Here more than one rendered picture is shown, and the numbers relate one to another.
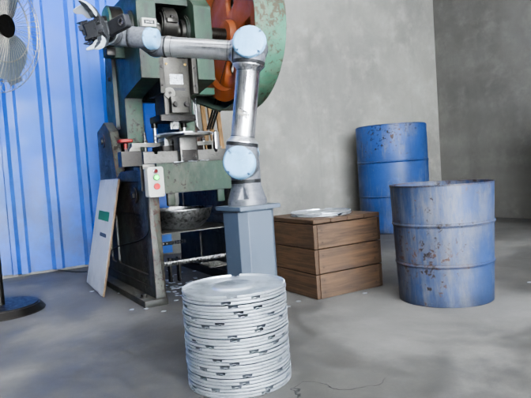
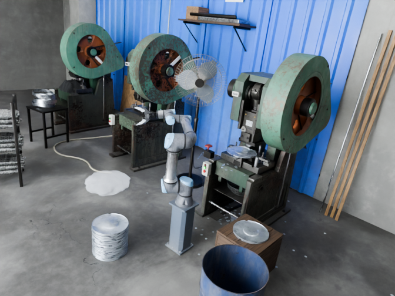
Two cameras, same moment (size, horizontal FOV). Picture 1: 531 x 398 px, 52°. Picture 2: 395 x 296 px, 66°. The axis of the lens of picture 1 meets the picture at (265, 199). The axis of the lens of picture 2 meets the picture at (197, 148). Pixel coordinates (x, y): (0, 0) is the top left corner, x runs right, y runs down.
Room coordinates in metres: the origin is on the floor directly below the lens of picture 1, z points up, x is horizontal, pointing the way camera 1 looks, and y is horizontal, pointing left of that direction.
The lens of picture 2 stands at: (1.47, -2.06, 1.82)
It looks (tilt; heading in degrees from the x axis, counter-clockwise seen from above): 21 degrees down; 72
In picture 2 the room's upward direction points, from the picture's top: 7 degrees clockwise
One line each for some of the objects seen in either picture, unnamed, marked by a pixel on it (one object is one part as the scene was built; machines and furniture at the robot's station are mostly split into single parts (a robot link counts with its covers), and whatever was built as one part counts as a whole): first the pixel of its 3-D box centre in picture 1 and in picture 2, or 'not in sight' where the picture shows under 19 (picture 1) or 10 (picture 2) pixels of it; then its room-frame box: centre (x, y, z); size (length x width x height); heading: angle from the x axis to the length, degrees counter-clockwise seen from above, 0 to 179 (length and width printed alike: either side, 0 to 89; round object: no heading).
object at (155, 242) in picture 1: (121, 204); (231, 167); (2.80, 0.75, 0.45); 0.92 x 0.12 x 0.90; 31
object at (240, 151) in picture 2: (183, 134); (241, 151); (2.70, 0.39, 0.78); 0.29 x 0.29 x 0.01
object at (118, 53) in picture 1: (118, 31); (238, 90); (2.70, 0.67, 1.31); 0.22 x 0.12 x 0.22; 31
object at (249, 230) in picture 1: (251, 261); (181, 224); (2.10, 0.07, 0.23); 0.19 x 0.19 x 0.45; 35
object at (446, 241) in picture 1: (442, 239); (229, 295); (2.23, -0.73, 0.24); 0.42 x 0.42 x 0.48
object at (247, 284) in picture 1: (233, 285); (110, 223); (1.49, 0.11, 0.26); 0.29 x 0.29 x 0.01
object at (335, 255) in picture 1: (322, 249); (247, 249); (2.58, -0.26, 0.18); 0.40 x 0.38 x 0.35; 30
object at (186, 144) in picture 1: (188, 147); (237, 159); (2.66, 0.36, 0.72); 0.25 x 0.14 x 0.14; 31
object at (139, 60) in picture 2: not in sight; (164, 98); (2.25, 2.12, 0.87); 1.53 x 0.99 x 1.74; 29
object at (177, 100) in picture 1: (173, 86); (251, 125); (2.78, 0.43, 1.04); 0.17 x 0.15 x 0.30; 31
